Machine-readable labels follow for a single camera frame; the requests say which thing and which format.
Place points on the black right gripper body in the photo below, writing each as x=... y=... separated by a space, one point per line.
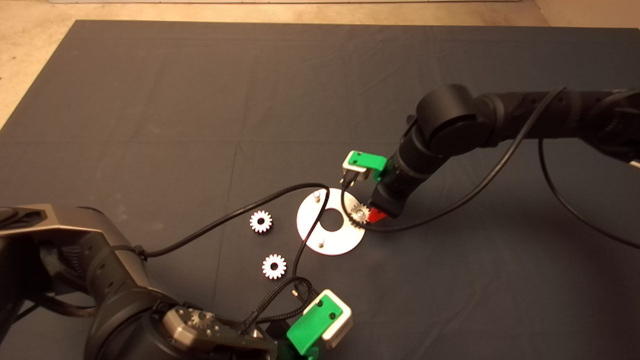
x=391 y=200

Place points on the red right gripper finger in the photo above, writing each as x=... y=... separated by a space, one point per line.
x=376 y=215

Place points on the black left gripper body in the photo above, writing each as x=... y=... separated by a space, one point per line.
x=280 y=335

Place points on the small steel planetary gear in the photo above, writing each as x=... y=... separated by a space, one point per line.
x=361 y=220

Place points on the white gear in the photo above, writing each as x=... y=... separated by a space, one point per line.
x=256 y=221
x=269 y=266

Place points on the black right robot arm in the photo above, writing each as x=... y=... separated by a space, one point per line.
x=450 y=120

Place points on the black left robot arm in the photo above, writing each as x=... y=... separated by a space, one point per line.
x=115 y=285

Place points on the round metal carrier plate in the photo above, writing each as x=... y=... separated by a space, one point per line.
x=340 y=240

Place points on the dark grey table cloth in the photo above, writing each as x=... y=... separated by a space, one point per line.
x=250 y=100

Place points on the green left camera mount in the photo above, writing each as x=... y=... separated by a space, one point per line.
x=312 y=325

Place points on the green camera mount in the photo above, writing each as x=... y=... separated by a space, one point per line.
x=367 y=160
x=312 y=325

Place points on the green right camera mount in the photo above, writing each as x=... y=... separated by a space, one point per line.
x=367 y=160

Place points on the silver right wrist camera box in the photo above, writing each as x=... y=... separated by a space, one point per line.
x=352 y=167

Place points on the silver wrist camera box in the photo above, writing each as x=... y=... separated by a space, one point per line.
x=352 y=167
x=342 y=322

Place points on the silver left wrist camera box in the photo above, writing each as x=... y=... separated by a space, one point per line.
x=342 y=322

